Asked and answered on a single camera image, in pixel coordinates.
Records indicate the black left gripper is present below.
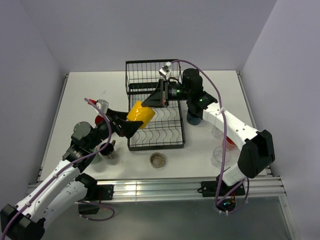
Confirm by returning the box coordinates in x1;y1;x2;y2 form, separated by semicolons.
87;108;143;150

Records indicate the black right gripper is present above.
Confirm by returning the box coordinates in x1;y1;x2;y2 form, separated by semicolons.
141;78;192;108

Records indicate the yellow ceramic mug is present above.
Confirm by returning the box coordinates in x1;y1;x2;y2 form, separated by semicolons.
127;100;156;129

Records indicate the red mug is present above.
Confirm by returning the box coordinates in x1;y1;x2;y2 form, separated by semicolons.
94;115;104;125

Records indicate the black wire dish rack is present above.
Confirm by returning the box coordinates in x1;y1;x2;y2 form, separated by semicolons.
125;59;186;152

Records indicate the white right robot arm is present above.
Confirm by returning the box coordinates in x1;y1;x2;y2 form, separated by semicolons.
142;66;275;195

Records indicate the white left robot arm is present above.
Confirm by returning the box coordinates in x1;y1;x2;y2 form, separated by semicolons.
0;109;145;240

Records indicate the black metal mug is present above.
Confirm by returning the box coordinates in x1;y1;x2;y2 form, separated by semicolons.
99;140;116;159

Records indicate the dark blue mug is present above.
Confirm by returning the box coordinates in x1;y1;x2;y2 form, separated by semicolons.
186;110;202;126

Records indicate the green plastic cup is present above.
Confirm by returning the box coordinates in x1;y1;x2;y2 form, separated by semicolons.
90;152;101;165

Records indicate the small brown glass jar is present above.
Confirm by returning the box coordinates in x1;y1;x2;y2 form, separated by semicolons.
149;152;166;169

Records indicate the clear glass near blue mug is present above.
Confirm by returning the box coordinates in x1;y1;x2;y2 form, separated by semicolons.
211;125;224;139

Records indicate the clear glass front right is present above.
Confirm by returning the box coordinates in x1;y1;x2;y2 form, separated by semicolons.
211;146;231;167

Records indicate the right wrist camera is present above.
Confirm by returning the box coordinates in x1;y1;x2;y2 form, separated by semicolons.
158;61;172;80

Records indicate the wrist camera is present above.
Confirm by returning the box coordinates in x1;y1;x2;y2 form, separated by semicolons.
89;99;109;114
158;61;172;80

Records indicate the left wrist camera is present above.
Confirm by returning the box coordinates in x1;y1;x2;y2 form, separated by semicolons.
89;99;109;114

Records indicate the aluminium frame rail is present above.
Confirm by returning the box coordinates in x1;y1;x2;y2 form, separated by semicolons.
23;173;287;206

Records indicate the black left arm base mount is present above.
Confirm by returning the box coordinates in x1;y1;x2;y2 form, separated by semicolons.
78;184;116;222

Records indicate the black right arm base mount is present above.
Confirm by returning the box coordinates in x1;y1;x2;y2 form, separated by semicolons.
197;180;246;212

